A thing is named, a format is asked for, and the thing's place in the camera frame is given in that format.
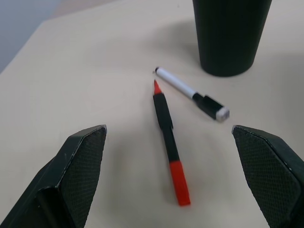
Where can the black ribbed pen holder cup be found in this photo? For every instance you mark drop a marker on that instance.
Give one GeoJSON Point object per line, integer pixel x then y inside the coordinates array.
{"type": "Point", "coordinates": [229, 35]}

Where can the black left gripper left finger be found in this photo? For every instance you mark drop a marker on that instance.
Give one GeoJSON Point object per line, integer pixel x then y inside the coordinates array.
{"type": "Point", "coordinates": [71, 180]}

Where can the white marker with black cap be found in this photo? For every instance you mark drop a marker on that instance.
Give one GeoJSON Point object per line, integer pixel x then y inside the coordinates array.
{"type": "Point", "coordinates": [192, 94]}

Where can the black and red pen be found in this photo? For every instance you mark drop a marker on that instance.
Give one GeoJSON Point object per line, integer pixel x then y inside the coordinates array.
{"type": "Point", "coordinates": [169, 141]}

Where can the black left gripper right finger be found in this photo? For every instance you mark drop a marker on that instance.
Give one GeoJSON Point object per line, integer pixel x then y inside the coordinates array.
{"type": "Point", "coordinates": [268, 175]}

